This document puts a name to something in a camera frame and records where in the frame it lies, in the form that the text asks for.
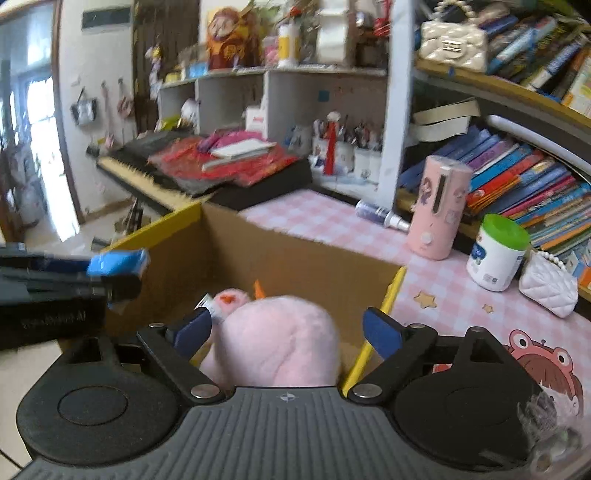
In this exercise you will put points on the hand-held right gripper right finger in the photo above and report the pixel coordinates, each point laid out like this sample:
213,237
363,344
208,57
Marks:
381,332

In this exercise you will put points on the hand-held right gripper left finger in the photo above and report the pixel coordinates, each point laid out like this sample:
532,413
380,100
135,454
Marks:
194,330

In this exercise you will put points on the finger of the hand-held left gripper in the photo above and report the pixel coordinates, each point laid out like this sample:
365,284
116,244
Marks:
55,264
92,287

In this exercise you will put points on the small blue box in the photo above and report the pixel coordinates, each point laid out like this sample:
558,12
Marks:
117,263

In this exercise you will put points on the pink plush toy orange face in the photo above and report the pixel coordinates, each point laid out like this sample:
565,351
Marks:
228,301

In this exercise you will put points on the pink plush ball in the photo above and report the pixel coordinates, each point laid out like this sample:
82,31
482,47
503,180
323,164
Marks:
277,341

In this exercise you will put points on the yellow cardboard box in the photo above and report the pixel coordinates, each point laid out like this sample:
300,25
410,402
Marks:
300,263

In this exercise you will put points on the pink checked tablecloth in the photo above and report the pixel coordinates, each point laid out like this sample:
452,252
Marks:
332,226

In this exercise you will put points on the clear spray bottle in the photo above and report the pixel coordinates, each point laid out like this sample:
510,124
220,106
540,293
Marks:
378,214

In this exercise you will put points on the black electronic keyboard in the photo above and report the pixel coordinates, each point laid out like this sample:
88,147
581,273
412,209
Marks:
138,159

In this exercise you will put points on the pink cylinder cartoon print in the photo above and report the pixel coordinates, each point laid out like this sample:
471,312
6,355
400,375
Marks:
438,207

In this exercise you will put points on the white jar green lid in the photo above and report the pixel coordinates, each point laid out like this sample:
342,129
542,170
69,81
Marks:
496,256

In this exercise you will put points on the grey hanging tote bag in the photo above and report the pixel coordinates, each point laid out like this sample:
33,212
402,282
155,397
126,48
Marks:
83,110

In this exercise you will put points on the white pen cup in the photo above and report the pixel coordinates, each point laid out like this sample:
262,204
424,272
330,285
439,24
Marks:
367,165
321,150

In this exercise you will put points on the red plastic bags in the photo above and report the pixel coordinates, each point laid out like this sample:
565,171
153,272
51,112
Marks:
258,168

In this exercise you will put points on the pink hanging bag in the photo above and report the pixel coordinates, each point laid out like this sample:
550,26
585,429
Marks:
123,104

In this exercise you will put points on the white quilted purse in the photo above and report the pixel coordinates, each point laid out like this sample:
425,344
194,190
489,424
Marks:
549,286

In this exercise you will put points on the white notebook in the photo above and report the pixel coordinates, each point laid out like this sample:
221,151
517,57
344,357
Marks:
242,148

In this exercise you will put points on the red tassel pen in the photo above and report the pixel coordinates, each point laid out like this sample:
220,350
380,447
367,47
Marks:
330,147

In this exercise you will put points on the white plastic bag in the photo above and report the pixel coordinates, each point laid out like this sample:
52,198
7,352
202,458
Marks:
189,110

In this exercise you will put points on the lower row of books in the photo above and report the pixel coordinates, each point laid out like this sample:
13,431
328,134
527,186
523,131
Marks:
521,180

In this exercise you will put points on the row of books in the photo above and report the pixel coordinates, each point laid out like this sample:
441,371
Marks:
521,180
540,50

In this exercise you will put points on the white box red label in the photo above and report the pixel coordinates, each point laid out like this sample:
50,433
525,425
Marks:
255,120

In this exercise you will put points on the thick cream-edged books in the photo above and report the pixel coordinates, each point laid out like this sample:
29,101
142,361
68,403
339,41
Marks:
443,120

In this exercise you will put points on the dark wooden door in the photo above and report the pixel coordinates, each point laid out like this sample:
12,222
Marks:
152,55

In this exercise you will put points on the white wooden bookshelf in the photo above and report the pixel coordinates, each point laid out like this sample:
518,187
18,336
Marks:
397,92

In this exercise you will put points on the white shelf unit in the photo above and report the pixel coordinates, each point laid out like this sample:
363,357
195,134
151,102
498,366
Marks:
295,87

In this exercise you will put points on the red cartoon figure box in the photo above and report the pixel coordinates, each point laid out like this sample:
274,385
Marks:
231,39

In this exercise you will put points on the white paper bag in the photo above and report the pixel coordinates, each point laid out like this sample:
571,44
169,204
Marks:
334,32

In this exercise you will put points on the white bottle yellow label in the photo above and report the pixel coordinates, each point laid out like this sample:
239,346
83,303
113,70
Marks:
288,41

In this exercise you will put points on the upper row of books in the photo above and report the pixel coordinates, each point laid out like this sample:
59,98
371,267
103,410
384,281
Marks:
540,50

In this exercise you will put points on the dark wall panel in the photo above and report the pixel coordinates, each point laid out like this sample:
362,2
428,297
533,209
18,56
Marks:
104,18

